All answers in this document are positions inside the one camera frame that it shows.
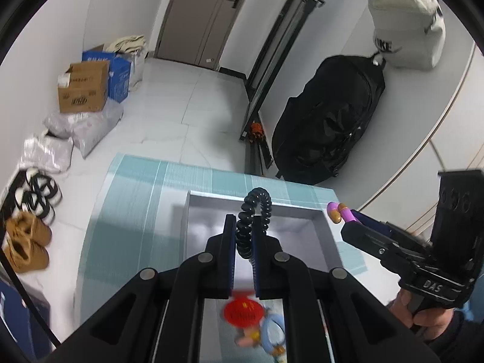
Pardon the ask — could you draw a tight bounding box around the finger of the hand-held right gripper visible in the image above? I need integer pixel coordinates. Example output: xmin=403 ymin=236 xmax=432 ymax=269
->
xmin=341 ymin=222 xmax=413 ymax=261
xmin=353 ymin=212 xmax=430 ymax=250

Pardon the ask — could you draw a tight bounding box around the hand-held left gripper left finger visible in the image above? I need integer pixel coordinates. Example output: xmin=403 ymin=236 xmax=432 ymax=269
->
xmin=49 ymin=215 xmax=237 ymax=363

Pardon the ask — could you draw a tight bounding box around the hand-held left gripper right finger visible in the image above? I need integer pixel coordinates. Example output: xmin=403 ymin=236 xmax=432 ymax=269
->
xmin=253 ymin=215 xmax=441 ymax=363

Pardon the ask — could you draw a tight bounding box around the black coil hair tie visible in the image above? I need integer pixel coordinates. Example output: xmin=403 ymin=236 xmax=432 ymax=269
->
xmin=236 ymin=188 xmax=273 ymax=260

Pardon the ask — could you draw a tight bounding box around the purple orange hair clip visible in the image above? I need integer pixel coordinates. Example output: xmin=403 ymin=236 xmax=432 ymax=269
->
xmin=327 ymin=201 xmax=358 ymax=226

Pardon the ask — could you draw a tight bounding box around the white box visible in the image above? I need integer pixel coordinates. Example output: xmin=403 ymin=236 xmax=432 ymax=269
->
xmin=181 ymin=191 xmax=344 ymax=299

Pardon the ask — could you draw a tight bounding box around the red round badge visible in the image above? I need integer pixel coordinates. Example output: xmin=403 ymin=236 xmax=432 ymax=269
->
xmin=223 ymin=291 xmax=264 ymax=328

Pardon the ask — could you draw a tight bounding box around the small cartoon doll figure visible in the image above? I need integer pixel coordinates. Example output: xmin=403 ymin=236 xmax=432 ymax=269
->
xmin=236 ymin=306 xmax=286 ymax=357

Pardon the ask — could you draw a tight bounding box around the person's right forearm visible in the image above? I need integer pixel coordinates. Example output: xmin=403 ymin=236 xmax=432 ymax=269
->
xmin=427 ymin=308 xmax=484 ymax=363

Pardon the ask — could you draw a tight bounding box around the person's right hand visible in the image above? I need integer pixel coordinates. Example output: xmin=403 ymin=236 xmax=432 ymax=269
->
xmin=389 ymin=290 xmax=455 ymax=345

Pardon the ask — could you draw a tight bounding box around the teal checked table cloth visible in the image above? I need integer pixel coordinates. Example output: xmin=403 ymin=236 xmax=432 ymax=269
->
xmin=77 ymin=153 xmax=365 ymax=363

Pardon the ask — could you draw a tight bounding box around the large black backpack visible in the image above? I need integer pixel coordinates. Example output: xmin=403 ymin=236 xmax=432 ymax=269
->
xmin=272 ymin=55 xmax=387 ymax=184

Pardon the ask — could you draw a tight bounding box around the small orange toy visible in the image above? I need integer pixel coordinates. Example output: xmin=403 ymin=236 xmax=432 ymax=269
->
xmin=247 ymin=122 xmax=266 ymax=144

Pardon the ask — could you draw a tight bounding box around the grey plastic parcel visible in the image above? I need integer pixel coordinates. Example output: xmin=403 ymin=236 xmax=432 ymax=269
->
xmin=43 ymin=111 xmax=88 ymax=139
xmin=24 ymin=134 xmax=75 ymax=173
xmin=72 ymin=98 xmax=125 ymax=159

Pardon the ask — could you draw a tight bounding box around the brown suede shoe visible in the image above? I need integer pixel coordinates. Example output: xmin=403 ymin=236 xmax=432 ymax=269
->
xmin=5 ymin=212 xmax=53 ymax=246
xmin=2 ymin=231 xmax=50 ymax=273

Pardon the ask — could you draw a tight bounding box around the white plastic bag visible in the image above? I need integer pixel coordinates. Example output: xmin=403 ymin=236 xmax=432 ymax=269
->
xmin=126 ymin=47 xmax=147 ymax=92

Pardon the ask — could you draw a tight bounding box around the white canvas bag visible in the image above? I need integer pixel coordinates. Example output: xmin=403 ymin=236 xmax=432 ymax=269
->
xmin=368 ymin=0 xmax=447 ymax=71

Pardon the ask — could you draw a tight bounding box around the blue cardboard box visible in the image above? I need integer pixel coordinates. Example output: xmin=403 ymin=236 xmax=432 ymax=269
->
xmin=82 ymin=44 xmax=133 ymax=103

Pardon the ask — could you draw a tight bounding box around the dark blue box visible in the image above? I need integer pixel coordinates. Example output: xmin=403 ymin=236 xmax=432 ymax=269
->
xmin=0 ymin=268 xmax=52 ymax=360

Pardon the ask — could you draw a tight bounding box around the brown cardboard box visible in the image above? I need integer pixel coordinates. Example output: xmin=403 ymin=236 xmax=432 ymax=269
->
xmin=57 ymin=60 xmax=110 ymax=113

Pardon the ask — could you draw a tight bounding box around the cream tote bag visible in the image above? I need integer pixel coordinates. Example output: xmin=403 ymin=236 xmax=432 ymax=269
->
xmin=106 ymin=35 xmax=147 ymax=60

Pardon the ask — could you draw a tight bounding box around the grey brown door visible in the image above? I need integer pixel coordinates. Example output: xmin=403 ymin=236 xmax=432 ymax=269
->
xmin=155 ymin=0 xmax=262 ymax=71

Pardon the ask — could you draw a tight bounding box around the black sliding door frame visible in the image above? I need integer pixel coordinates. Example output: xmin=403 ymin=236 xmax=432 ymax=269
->
xmin=238 ymin=0 xmax=326 ymax=178

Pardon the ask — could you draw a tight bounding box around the black cable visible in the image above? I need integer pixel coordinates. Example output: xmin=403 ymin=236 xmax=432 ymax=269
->
xmin=0 ymin=249 xmax=62 ymax=345

